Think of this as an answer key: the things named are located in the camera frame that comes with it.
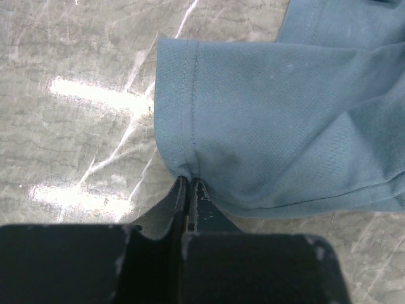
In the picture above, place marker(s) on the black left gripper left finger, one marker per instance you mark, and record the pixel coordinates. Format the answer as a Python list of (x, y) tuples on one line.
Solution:
[(96, 263)]

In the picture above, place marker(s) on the grey-blue t shirt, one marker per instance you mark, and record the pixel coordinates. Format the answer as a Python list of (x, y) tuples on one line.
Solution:
[(311, 123)]

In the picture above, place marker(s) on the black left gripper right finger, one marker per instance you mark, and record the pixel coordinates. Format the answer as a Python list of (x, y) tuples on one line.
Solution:
[(222, 264)]

